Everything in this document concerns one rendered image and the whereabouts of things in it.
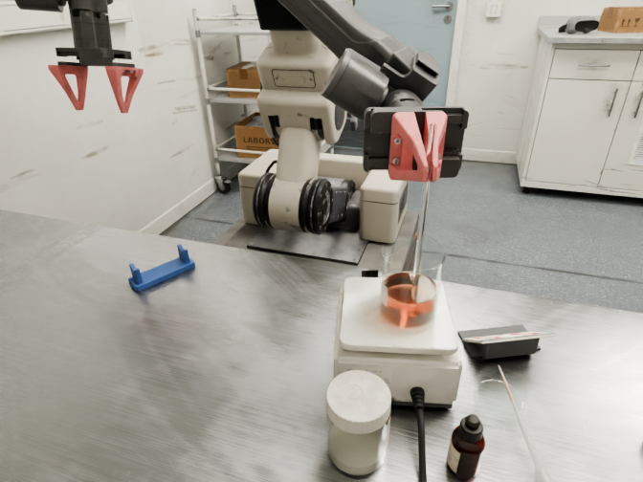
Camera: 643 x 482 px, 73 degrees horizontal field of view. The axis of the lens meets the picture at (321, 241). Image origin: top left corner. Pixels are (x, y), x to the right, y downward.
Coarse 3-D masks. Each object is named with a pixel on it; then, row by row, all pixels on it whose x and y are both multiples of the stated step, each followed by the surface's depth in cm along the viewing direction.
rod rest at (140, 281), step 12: (180, 252) 72; (132, 264) 67; (168, 264) 72; (180, 264) 71; (192, 264) 72; (132, 276) 68; (144, 276) 69; (156, 276) 68; (168, 276) 69; (144, 288) 67
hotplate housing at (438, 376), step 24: (336, 336) 48; (336, 360) 45; (360, 360) 45; (384, 360) 44; (408, 360) 44; (432, 360) 44; (456, 360) 44; (408, 384) 45; (432, 384) 45; (456, 384) 45
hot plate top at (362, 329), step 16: (352, 288) 52; (368, 288) 52; (352, 304) 49; (368, 304) 49; (448, 304) 49; (352, 320) 47; (368, 320) 47; (448, 320) 46; (352, 336) 45; (368, 336) 45; (384, 336) 45; (400, 336) 45; (416, 336) 44; (432, 336) 44; (448, 336) 44; (400, 352) 44; (416, 352) 43; (432, 352) 43; (448, 352) 43
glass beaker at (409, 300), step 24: (408, 240) 46; (432, 240) 45; (384, 264) 43; (408, 264) 48; (432, 264) 46; (384, 288) 44; (408, 288) 42; (432, 288) 43; (384, 312) 46; (408, 312) 44; (432, 312) 44
